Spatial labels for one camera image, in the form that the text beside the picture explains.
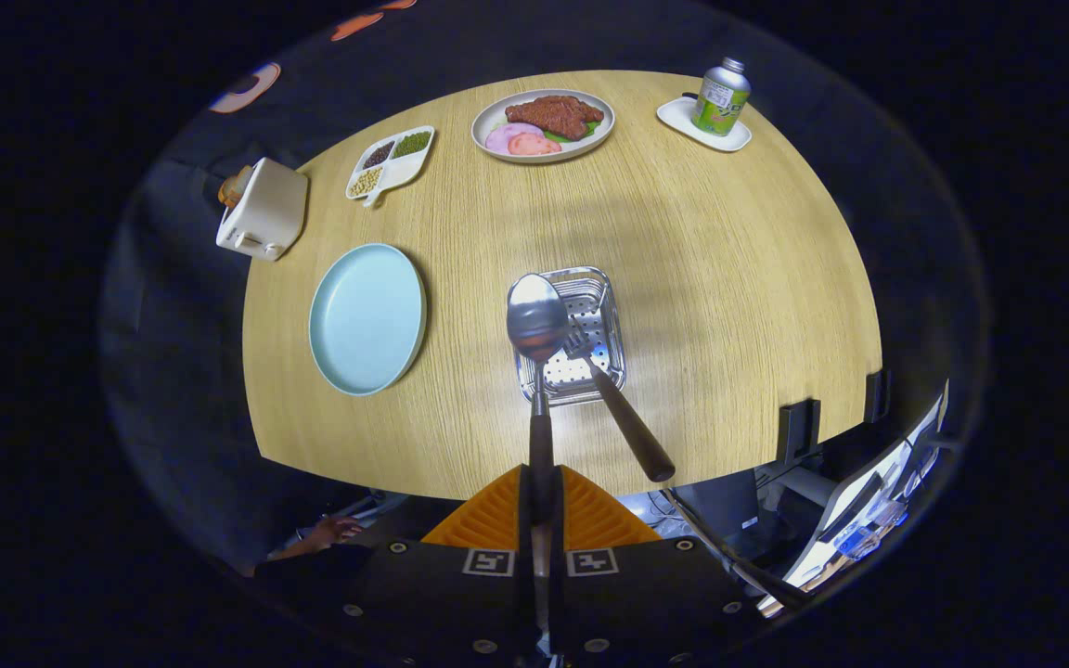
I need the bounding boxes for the fork with wooden handle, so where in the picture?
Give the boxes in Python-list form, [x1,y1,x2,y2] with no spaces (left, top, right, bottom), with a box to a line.
[562,329,676,483]

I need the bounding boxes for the brown fried steak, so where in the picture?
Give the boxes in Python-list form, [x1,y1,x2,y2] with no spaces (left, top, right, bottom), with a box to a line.
[505,95,605,142]

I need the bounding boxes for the computer monitor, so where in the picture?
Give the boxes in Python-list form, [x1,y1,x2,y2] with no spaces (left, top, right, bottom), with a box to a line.
[757,380,953,615]

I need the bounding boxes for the white divided dish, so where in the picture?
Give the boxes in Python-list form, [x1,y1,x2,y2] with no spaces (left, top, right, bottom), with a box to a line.
[345,125,436,208]

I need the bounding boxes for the black table clamp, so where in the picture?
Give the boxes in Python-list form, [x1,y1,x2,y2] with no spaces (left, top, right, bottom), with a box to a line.
[779,399,821,465]
[864,369,893,423]

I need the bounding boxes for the cream white toaster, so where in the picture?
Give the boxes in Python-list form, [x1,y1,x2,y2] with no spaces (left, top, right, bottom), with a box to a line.
[215,157,310,262]

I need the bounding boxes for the pink ham slices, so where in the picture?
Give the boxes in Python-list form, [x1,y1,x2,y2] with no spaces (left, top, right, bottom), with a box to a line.
[485,122,563,157]

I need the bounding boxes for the toast slices in toaster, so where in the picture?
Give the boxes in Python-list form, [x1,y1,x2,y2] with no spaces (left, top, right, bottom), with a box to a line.
[218,165,252,208]

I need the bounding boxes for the small white tray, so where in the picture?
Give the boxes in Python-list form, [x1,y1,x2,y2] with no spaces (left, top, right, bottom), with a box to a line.
[656,96,753,153]

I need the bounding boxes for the metal wire basket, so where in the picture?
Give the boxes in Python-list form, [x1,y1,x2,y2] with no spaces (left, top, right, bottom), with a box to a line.
[507,266,626,407]

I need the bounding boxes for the light green round plate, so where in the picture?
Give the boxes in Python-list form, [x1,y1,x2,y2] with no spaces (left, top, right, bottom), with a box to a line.
[308,243,428,397]

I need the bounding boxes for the round white meat plate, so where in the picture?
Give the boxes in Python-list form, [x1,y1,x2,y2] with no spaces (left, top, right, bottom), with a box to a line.
[471,89,616,165]

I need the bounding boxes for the spoon with wooden handle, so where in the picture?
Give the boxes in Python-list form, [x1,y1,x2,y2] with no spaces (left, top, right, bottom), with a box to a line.
[507,273,571,520]

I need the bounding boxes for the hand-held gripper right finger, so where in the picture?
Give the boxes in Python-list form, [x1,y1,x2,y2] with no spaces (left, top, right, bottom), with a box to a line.
[548,466,763,668]

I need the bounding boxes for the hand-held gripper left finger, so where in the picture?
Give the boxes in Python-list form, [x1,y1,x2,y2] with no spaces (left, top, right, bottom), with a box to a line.
[340,466,540,668]

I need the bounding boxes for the green drink can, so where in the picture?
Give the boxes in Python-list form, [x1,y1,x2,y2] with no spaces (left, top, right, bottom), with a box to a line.
[692,58,752,137]

